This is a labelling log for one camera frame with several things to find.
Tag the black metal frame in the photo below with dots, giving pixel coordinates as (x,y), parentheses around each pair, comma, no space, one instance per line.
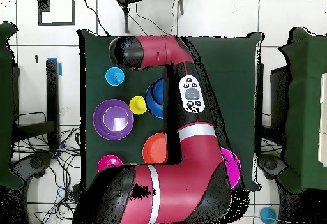
(278,93)
(52,101)

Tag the small dark blue bowl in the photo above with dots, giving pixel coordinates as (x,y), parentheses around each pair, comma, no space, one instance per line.
(159,91)

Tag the black tripod stand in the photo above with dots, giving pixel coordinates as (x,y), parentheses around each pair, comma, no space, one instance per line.
(126,14)

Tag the dark square floor frame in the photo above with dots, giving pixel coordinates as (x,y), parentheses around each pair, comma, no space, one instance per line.
(73,12)

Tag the light blue cup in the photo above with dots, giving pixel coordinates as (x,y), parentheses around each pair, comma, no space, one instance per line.
(115,76)

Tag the side table with green cloth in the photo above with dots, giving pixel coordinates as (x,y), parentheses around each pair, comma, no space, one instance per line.
(5,106)
(306,106)

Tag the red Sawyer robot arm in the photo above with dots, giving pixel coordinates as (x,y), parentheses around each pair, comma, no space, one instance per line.
(184,178)

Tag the white boxes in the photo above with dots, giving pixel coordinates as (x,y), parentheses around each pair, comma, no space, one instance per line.
(324,119)

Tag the yellow cup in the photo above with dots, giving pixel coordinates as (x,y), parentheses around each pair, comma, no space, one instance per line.
(138,105)

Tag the large pink bowl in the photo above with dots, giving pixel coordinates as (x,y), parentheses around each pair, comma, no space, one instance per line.
(233,165)

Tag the blue disc on floor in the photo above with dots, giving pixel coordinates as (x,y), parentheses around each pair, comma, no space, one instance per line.
(268,215)

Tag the dark green tablecloth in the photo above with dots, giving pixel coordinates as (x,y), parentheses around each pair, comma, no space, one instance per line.
(230,55)

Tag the small crimson bowl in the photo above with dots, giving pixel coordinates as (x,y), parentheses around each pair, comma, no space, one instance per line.
(109,160)

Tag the blue tape strip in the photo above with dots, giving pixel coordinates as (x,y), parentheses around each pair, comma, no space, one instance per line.
(60,68)

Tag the large light blue bowl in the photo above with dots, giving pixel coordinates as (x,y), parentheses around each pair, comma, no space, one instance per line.
(155,111)

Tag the purple bowl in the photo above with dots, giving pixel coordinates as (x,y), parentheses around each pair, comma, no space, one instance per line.
(113,119)

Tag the orange bowl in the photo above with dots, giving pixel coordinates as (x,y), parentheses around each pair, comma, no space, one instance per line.
(154,150)

